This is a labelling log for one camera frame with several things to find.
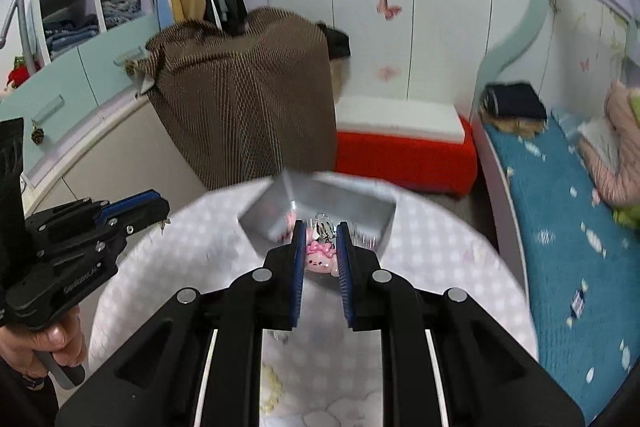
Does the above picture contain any pink kitty charm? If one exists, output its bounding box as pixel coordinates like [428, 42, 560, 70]
[306, 241, 338, 277]

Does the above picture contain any pale yellow bead bracelet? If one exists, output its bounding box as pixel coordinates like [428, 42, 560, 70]
[259, 363, 284, 417]

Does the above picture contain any person left hand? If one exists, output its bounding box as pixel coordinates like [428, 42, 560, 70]
[1, 306, 87, 378]

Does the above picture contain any grey metal tin box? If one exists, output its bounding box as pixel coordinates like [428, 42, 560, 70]
[239, 171, 396, 256]

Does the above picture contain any pink checkered tablecloth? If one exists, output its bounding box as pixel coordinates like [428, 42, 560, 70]
[89, 174, 537, 426]

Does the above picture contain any teal drawer cabinet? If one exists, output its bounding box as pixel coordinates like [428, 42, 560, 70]
[1, 15, 158, 172]

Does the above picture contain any brown polka dot cover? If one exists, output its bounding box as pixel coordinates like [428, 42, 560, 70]
[127, 8, 337, 190]

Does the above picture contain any red stool white top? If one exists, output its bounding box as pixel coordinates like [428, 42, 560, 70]
[335, 96, 478, 197]

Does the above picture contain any black garment behind cover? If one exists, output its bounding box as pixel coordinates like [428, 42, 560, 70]
[316, 22, 352, 61]

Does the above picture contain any folded dark clothes stack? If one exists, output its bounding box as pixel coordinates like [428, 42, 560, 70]
[478, 82, 548, 139]

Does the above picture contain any teal candy print mattress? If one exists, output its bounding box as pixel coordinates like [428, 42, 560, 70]
[484, 120, 639, 421]

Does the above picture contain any white pillow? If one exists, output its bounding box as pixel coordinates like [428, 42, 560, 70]
[577, 117, 620, 171]

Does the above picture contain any green and pink quilt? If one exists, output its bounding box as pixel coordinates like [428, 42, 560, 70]
[578, 80, 639, 230]

